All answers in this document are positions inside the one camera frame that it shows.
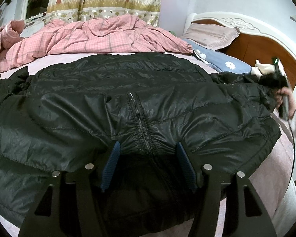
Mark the blue daisy pillow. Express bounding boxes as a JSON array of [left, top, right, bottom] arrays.
[[183, 39, 251, 74]]

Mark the cream folded garment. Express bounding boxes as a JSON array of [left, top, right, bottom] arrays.
[[251, 60, 275, 78]]

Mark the black puffer jacket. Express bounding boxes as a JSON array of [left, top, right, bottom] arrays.
[[0, 53, 281, 236]]

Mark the white and brown headboard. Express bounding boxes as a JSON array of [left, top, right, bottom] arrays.
[[184, 11, 296, 88]]

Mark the pink plaid quilt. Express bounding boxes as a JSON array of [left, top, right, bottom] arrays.
[[0, 14, 192, 73]]

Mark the wall desk lamp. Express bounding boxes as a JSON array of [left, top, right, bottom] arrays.
[[0, 0, 11, 15]]

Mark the person's right hand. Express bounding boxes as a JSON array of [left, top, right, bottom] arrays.
[[275, 87, 296, 120]]

